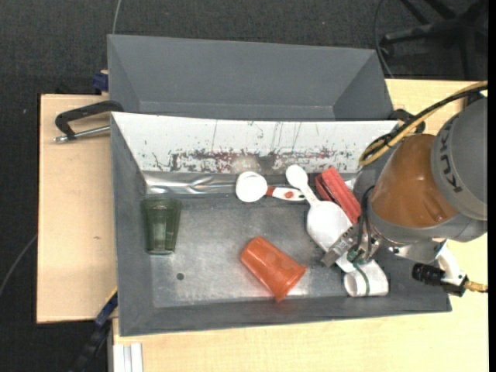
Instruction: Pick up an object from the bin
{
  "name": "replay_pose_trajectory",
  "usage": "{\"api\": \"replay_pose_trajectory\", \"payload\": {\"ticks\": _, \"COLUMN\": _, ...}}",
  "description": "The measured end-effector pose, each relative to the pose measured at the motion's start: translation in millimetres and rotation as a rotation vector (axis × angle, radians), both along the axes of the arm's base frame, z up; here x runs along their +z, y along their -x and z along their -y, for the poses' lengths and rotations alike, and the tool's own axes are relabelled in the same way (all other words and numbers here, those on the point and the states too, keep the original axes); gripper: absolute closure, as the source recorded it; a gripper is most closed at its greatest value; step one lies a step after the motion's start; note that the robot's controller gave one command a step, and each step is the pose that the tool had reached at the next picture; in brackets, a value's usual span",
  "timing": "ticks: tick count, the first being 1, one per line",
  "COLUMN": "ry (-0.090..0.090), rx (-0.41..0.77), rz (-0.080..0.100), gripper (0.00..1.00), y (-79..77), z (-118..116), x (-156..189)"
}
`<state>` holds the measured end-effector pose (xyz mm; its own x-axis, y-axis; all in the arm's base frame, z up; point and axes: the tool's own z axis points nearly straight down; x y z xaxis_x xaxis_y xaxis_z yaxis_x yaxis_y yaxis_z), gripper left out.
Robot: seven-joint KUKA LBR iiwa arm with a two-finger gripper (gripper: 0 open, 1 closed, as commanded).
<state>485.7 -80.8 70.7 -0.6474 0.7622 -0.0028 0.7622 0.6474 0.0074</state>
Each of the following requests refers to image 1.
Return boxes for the dark green plastic cup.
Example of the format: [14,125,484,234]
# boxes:
[139,197,184,256]

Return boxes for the red ridged flat block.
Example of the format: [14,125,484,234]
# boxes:
[314,166,363,225]

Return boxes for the orange plastic cup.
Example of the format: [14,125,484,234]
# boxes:
[239,236,308,303]

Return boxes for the white plastic scoop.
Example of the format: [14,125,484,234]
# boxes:
[285,164,354,256]

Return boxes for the black cylinder on white bracket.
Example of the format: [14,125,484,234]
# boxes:
[411,244,488,298]

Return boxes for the white plastic tube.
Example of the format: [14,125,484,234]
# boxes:
[335,254,390,298]

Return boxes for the white red-handled measuring cup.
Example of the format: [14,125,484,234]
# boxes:
[235,170,305,203]

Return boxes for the grey metal bin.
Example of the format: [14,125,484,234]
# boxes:
[106,33,453,337]

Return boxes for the pale wood flat board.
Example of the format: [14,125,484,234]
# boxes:
[36,93,118,324]

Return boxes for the pale grey metal gripper finger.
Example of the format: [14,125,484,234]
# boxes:
[320,226,360,269]

